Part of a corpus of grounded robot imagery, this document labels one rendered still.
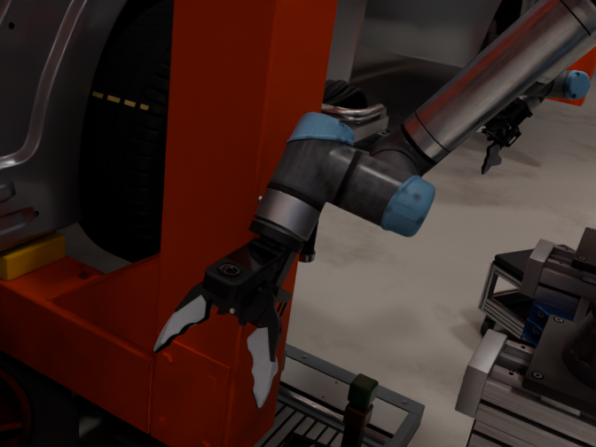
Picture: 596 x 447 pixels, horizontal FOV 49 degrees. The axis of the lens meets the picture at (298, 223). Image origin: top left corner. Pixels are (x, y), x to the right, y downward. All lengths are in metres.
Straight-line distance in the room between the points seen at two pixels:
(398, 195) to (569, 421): 0.47
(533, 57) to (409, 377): 1.65
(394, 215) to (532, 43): 0.27
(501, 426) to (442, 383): 1.28
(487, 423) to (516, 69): 0.55
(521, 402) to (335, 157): 0.50
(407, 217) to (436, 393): 1.58
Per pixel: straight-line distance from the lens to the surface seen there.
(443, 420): 2.22
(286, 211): 0.78
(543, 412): 1.08
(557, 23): 0.87
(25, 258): 1.35
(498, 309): 2.63
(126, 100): 1.34
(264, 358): 0.77
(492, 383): 1.08
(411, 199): 0.79
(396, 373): 2.36
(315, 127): 0.80
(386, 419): 2.04
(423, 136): 0.89
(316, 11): 0.90
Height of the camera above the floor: 1.35
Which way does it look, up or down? 24 degrees down
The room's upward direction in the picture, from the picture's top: 8 degrees clockwise
